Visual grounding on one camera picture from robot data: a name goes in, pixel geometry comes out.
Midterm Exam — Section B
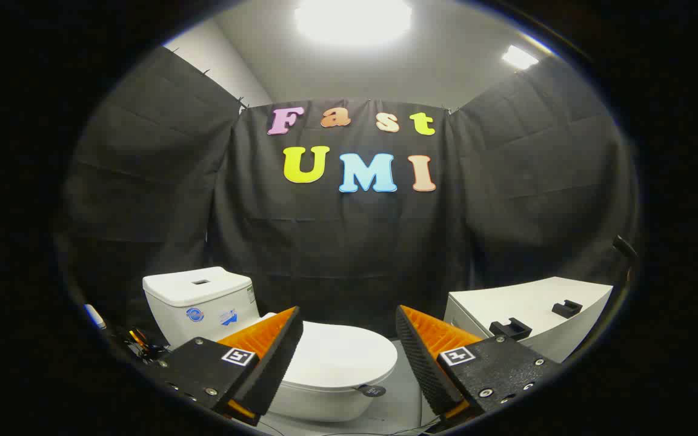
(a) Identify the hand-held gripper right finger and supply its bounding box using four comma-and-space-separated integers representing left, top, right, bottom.
396, 305, 563, 424

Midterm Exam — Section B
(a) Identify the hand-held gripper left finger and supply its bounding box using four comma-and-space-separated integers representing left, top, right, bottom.
156, 306, 304, 426

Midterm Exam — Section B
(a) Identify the white toilet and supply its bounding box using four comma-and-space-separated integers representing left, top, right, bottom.
142, 266, 398, 423

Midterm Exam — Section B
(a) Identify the black plastic holder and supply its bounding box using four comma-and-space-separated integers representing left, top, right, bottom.
552, 299, 583, 319
490, 317, 533, 341

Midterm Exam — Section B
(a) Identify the white drawer cabinet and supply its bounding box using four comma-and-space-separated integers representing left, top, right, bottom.
444, 277, 614, 364

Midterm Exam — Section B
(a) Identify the black backdrop cloth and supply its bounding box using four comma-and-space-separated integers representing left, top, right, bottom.
61, 45, 639, 340

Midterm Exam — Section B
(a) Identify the small ceiling light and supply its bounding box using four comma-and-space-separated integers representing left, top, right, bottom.
502, 45, 539, 70

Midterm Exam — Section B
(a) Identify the large ceiling light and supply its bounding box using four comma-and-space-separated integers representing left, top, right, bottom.
294, 0, 413, 46

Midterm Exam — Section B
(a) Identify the thick black cable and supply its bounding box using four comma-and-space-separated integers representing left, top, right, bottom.
613, 235, 639, 261

